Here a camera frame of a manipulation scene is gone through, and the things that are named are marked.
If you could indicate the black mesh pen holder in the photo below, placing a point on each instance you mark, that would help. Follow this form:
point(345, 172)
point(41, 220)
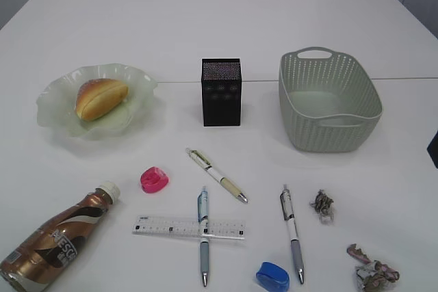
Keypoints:
point(221, 81)

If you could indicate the pale green wavy glass plate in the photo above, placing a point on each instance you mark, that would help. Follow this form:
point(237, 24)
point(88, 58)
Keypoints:
point(56, 105)

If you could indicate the brown Nescafe coffee bottle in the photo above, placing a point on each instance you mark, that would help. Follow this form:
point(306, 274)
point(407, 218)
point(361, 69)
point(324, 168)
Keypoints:
point(50, 249)

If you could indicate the blue pencil sharpener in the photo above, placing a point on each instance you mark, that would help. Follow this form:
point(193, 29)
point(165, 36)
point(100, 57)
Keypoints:
point(272, 277)

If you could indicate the beige and white pen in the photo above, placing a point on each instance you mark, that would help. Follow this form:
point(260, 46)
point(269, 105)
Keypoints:
point(208, 167)

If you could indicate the sugared bread roll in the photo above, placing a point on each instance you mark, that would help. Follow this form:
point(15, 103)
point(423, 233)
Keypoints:
point(97, 97)

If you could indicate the pink pencil sharpener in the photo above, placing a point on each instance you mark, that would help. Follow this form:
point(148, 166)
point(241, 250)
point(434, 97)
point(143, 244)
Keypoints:
point(153, 180)

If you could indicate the white and grey pen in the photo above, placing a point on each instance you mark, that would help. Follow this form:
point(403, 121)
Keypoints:
point(288, 216)

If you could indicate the blue and grey pen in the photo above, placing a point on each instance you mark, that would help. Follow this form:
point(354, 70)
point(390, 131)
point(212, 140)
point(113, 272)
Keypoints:
point(203, 220)

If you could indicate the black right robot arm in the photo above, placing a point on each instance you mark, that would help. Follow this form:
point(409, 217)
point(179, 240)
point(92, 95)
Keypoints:
point(432, 150)

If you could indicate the pale green woven plastic basket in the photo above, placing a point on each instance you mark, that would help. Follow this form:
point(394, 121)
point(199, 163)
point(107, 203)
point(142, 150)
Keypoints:
point(328, 102)

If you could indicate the clear plastic ruler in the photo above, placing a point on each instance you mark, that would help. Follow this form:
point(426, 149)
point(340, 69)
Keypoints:
point(188, 228)

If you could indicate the large paper ball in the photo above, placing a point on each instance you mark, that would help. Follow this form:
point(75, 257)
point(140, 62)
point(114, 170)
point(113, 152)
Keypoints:
point(372, 275)

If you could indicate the small paper ball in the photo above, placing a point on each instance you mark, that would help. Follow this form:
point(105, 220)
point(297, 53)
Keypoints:
point(323, 207)

